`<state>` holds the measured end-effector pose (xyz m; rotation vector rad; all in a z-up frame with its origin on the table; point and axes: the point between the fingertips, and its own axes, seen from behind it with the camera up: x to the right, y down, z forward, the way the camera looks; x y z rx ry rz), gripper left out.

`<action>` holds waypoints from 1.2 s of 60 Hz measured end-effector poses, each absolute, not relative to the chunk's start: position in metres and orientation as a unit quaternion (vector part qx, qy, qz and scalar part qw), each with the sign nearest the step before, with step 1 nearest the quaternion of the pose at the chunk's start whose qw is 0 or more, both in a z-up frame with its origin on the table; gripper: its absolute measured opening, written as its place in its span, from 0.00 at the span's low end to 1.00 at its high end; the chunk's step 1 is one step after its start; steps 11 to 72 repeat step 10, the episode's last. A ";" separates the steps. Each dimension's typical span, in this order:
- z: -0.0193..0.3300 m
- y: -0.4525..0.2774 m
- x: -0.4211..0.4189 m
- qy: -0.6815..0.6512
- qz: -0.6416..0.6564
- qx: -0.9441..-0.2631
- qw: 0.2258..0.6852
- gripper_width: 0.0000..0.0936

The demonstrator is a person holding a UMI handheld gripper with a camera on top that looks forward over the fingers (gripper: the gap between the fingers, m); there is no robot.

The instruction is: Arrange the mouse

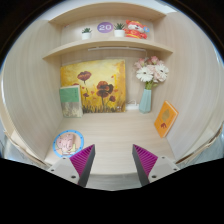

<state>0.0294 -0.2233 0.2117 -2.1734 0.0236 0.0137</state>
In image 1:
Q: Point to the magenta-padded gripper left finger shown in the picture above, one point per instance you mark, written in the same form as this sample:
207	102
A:
63	168

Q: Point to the pink and white flower bouquet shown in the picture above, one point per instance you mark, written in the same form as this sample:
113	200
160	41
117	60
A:
151	71

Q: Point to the round blue-rimmed cartoon mouse pad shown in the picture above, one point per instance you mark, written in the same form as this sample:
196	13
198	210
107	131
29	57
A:
79	141

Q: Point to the green book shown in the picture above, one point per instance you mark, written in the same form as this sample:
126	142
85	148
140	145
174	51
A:
70	100

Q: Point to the pink computer mouse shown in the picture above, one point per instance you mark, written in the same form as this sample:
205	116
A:
66	145

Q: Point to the white power strip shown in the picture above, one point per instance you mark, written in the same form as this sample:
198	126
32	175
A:
132	107

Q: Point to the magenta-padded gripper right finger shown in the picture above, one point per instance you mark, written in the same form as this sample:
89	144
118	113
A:
163	166

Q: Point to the yellow poppy painting canvas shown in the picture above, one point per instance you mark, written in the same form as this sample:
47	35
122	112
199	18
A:
100	76

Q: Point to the wooden shelf unit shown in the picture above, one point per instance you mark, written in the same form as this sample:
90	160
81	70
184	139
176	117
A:
106	43

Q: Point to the white light bar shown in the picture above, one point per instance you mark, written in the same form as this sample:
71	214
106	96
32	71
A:
116	49

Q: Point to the orange book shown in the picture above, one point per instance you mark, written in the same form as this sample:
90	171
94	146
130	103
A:
166	118

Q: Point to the teal faceted vase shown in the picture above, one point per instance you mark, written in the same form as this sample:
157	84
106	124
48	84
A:
145	101

